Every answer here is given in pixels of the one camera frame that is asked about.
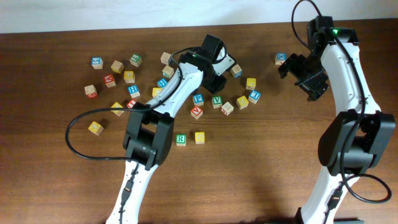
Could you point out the green L block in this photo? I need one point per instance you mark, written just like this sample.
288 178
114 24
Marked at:
135 60

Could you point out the blue X block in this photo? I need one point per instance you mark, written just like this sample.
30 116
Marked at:
280 58

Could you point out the yellow block near V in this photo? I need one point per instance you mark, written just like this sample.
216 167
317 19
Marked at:
242 102

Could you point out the plain wooden block blue side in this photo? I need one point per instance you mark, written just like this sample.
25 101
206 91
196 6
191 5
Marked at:
165 58

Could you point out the blue h block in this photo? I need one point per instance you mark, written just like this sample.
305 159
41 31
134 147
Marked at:
133 91
162 83

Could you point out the blue S block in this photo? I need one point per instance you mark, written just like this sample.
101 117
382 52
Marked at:
97 62

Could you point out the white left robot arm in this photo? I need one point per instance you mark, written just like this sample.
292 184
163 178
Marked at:
150 127

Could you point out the plain block blue side right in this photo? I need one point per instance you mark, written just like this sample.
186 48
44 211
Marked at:
236 71

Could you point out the blue H block left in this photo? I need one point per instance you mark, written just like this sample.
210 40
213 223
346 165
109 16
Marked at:
133 91

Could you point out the red A block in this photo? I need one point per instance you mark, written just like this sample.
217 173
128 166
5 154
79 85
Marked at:
196 112

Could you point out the yellow B block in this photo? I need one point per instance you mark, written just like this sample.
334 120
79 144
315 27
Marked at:
117 67

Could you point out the red M block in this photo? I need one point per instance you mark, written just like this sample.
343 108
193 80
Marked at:
90 91

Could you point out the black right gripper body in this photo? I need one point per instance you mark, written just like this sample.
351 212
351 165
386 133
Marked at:
310 74

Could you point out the yellow O block near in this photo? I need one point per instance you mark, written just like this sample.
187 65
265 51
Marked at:
95 128

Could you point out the green V block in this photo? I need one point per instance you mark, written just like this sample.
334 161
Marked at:
217 101

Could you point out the yellow C block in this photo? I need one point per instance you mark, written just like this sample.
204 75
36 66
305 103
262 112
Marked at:
156 91

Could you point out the red I block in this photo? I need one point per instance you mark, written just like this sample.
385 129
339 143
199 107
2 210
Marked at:
131 103

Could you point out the green R block far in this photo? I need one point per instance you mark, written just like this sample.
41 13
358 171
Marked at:
168 71

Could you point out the yellow G block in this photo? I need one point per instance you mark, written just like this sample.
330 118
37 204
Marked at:
129 76

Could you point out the yellow block right cluster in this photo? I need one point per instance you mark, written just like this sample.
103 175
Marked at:
250 83

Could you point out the blue H block right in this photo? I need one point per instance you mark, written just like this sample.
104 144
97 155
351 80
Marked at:
162 83

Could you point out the red 6 block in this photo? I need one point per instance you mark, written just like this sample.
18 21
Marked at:
227 108

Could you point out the red Y block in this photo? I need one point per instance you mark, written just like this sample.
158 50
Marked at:
109 81

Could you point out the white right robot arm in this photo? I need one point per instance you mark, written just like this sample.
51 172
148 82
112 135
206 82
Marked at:
357 138

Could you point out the green R block placed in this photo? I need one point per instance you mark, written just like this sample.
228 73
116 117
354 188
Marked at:
181 140

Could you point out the blue P block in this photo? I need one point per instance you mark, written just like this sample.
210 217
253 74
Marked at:
198 100

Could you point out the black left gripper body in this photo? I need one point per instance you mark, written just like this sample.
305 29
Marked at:
216 84

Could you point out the blue I block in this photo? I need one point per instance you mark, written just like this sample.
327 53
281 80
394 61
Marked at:
254 96

